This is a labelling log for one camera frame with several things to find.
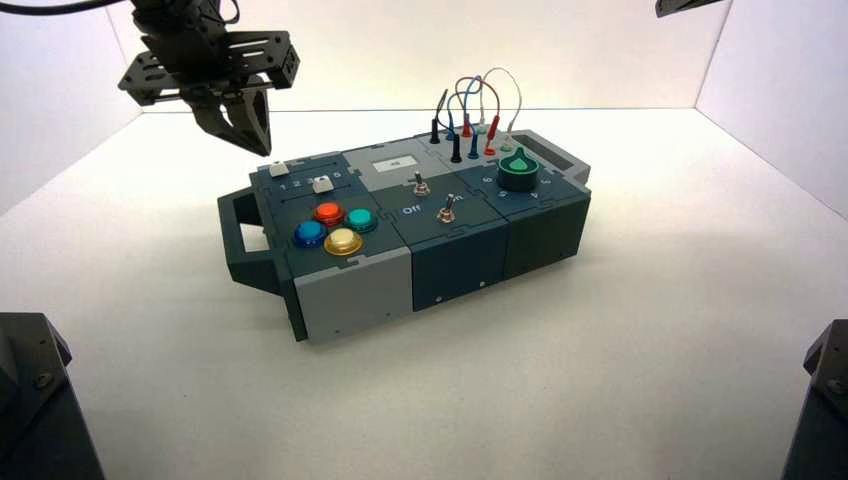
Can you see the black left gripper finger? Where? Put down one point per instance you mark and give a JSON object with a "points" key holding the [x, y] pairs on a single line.
{"points": [[257, 119], [215, 122]]}

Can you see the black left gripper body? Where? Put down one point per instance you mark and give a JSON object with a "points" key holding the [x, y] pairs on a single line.
{"points": [[199, 63]]}

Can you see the white slider knob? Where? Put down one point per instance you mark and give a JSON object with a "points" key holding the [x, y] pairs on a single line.
{"points": [[322, 185], [278, 169]]}

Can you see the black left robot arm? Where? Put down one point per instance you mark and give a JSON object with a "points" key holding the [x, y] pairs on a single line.
{"points": [[182, 16]]}

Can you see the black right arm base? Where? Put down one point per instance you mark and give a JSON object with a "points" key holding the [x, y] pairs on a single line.
{"points": [[825, 411]]}

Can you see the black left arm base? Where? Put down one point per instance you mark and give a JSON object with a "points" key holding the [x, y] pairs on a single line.
{"points": [[33, 411]]}

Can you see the orange push button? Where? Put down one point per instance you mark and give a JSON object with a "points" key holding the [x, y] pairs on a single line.
{"points": [[328, 213]]}

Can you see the blue push button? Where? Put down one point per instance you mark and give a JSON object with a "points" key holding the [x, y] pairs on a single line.
{"points": [[309, 234]]}

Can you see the teal push button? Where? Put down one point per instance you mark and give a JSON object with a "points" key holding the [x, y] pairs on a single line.
{"points": [[361, 219]]}

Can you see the small white display window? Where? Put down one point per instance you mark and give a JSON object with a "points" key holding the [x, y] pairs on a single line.
{"points": [[395, 164]]}

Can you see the yellow push button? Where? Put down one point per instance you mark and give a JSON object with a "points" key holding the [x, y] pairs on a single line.
{"points": [[343, 242]]}

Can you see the dark teal grey control box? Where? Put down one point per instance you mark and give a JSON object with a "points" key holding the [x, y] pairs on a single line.
{"points": [[457, 255]]}

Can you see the green rotary knob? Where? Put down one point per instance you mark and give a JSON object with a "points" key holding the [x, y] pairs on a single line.
{"points": [[518, 173]]}

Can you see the dark overhead fixture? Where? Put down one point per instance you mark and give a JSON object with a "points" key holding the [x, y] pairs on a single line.
{"points": [[682, 5]]}

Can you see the small metal toggle switch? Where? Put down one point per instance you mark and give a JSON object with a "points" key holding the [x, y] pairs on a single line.
{"points": [[418, 185], [447, 209]]}

